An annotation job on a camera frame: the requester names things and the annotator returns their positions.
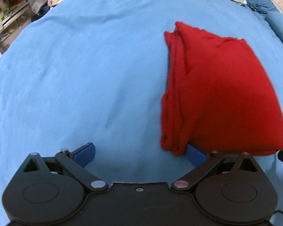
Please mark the blue rolled blanket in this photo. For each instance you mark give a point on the blue rolled blanket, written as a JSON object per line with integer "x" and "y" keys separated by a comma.
{"x": 275, "y": 20}

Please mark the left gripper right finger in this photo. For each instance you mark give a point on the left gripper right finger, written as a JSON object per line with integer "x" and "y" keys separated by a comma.
{"x": 228, "y": 189}

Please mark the blue bed sheet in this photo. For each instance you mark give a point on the blue bed sheet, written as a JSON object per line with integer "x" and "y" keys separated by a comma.
{"x": 95, "y": 71}

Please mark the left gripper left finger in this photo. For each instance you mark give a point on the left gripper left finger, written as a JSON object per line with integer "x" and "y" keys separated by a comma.
{"x": 49, "y": 190}

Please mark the red cloth garment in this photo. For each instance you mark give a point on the red cloth garment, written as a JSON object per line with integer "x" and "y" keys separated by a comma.
{"x": 218, "y": 96}

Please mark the white storage shelf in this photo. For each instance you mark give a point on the white storage shelf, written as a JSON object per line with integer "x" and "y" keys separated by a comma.
{"x": 15, "y": 15}

